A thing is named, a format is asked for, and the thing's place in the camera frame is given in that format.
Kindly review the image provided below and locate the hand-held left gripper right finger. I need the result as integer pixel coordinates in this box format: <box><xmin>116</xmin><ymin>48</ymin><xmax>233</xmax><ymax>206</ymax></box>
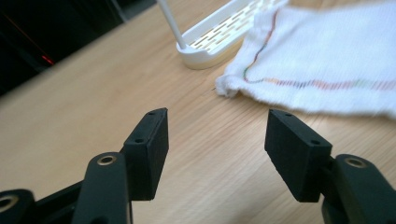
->
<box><xmin>264</xmin><ymin>108</ymin><xmax>396</xmax><ymax>224</ymax></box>

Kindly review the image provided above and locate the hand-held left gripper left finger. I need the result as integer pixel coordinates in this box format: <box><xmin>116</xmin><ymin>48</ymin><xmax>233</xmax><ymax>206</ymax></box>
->
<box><xmin>71</xmin><ymin>107</ymin><xmax>170</xmax><ymax>224</ymax></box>

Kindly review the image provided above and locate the white towel with coloured stripe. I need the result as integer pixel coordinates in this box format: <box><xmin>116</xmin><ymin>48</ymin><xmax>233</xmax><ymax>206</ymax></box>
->
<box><xmin>215</xmin><ymin>0</ymin><xmax>396</xmax><ymax>120</ymax></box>

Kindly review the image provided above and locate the white slotted plastic rack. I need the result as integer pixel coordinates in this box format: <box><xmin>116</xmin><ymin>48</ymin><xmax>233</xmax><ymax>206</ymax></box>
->
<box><xmin>156</xmin><ymin>0</ymin><xmax>281</xmax><ymax>71</ymax></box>

